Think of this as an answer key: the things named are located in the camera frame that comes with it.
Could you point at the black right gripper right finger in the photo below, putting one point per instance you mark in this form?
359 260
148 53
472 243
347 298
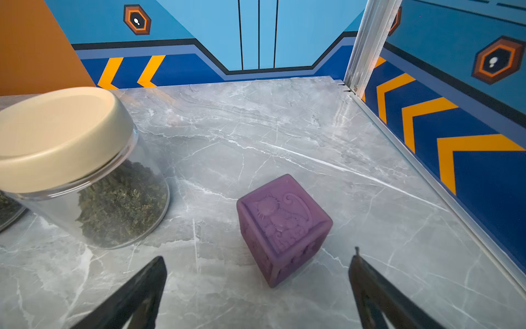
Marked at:
379 303

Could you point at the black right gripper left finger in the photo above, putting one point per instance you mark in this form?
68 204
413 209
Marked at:
135 304

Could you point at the glass jar with tea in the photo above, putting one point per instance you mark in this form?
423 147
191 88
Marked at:
112 207

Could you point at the purple embossed toy cube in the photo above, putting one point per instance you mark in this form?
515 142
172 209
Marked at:
282 226

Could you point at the aluminium corner post right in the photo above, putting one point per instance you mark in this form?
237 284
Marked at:
372 34

